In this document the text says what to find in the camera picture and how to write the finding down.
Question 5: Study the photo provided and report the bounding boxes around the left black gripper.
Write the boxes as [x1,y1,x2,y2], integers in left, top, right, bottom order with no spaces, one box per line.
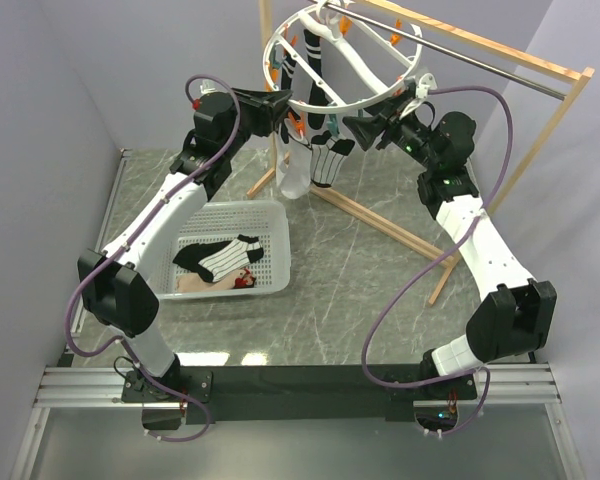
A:
[223,87,293,159]

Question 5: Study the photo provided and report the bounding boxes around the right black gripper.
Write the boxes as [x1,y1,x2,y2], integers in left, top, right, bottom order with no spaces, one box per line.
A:
[341,92,439,172]

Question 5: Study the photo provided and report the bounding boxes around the white black striped sock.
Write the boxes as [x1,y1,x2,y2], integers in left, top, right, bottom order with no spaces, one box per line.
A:
[310,131,356,188]

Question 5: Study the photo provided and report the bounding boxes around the round white clip hanger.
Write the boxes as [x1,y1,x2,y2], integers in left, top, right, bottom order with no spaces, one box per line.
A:
[262,1,423,115]

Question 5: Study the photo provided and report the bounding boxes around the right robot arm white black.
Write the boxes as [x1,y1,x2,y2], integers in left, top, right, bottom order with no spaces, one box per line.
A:
[343,93,557,399]

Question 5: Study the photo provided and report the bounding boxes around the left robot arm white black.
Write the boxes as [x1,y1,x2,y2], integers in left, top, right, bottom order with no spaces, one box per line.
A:
[77,89,292,402]

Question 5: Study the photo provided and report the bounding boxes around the teal clip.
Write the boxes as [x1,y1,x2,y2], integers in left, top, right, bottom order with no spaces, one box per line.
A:
[326,114,340,137]

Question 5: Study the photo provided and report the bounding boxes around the orange clip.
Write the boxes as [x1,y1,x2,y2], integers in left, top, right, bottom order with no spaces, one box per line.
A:
[285,111,306,137]

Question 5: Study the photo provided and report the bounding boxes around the metal hanging rod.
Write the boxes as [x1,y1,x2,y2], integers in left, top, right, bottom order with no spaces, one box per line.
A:
[324,2,566,101]

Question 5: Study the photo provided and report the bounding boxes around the white plastic basket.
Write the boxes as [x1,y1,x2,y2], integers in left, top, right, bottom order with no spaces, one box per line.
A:
[148,200,291,301]

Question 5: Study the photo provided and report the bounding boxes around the pink sock with red pattern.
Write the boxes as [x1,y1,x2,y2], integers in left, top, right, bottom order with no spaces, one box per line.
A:
[176,268,256,293]

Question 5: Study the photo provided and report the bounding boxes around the black base beam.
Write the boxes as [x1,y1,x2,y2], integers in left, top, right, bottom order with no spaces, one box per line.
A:
[112,363,481,426]

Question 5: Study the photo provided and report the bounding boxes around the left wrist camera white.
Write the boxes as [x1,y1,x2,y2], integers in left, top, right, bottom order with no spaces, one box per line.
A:
[191,79,218,110]

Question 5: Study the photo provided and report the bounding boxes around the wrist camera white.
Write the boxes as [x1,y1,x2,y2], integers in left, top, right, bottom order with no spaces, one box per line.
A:
[191,79,218,110]
[403,73,437,115]

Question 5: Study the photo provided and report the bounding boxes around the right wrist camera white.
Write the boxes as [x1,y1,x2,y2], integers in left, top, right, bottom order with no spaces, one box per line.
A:
[403,73,437,115]

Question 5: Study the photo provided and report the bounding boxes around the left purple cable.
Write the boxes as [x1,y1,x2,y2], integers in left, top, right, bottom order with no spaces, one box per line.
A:
[65,74,242,444]

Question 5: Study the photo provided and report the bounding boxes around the purple cable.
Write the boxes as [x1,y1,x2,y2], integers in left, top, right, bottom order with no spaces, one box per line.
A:
[361,84,511,439]
[65,74,242,444]

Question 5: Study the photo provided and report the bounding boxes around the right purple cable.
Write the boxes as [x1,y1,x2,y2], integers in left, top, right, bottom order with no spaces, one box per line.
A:
[361,84,511,439]

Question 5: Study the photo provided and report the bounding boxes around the wooden drying rack frame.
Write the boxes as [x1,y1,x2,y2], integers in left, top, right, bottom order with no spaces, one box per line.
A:
[259,1,591,297]

